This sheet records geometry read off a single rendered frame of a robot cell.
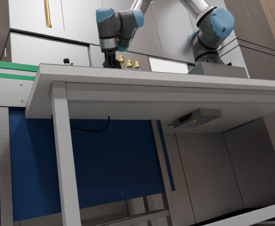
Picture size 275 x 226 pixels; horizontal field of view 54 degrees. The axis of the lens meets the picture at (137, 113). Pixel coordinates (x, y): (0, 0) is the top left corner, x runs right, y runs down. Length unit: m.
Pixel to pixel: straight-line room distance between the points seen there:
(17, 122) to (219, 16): 0.94
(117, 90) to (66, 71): 0.19
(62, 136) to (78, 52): 1.05
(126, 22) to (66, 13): 0.87
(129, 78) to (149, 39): 1.33
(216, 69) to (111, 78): 0.50
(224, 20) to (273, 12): 2.90
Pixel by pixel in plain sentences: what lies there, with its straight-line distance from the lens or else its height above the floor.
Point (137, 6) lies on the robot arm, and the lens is 1.36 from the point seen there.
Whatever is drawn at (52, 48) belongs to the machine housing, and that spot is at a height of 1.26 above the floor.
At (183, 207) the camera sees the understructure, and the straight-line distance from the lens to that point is 1.87.
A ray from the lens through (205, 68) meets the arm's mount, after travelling 1.16.
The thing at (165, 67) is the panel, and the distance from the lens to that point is 2.14.
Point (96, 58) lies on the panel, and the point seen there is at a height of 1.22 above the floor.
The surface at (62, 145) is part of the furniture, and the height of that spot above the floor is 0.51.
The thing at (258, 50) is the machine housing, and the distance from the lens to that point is 2.60.
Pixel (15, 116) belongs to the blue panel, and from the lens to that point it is 1.17.
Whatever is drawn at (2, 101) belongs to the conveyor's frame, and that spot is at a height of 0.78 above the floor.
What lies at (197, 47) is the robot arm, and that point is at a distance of 1.34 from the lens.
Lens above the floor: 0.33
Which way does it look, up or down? 17 degrees up
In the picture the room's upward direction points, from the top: 11 degrees counter-clockwise
